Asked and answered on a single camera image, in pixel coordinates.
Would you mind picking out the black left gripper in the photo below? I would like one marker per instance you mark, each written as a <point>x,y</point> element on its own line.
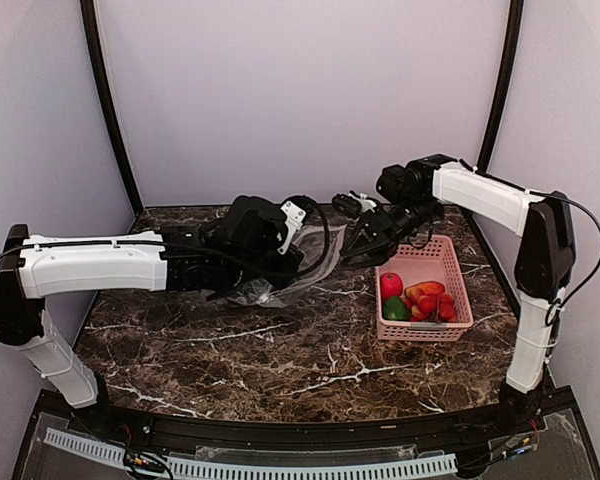
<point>290,267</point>

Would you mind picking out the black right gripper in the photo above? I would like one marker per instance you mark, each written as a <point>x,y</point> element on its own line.
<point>381,226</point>

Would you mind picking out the pink perforated plastic basket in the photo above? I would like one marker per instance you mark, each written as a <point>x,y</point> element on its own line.
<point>437,261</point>

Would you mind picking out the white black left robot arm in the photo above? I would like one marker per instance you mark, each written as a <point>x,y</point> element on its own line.
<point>34,267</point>

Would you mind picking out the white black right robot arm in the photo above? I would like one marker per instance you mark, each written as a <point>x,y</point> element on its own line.
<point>415,195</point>

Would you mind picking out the orange yellow mango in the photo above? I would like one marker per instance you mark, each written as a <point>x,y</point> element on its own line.
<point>414,292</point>

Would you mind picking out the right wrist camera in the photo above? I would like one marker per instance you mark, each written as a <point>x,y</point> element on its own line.
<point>353,205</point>

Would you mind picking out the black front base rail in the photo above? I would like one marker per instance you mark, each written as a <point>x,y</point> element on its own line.
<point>557,431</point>

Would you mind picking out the white slotted cable duct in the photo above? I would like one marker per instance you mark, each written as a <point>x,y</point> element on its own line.
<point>228,463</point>

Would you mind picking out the black left frame post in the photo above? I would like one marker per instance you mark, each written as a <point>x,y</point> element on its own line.
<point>106,101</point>

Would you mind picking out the black frame post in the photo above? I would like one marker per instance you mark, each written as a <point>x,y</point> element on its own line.
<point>106,101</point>
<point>501,89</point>

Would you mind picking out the black right frame post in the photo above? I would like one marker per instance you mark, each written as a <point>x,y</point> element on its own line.
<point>501,89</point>

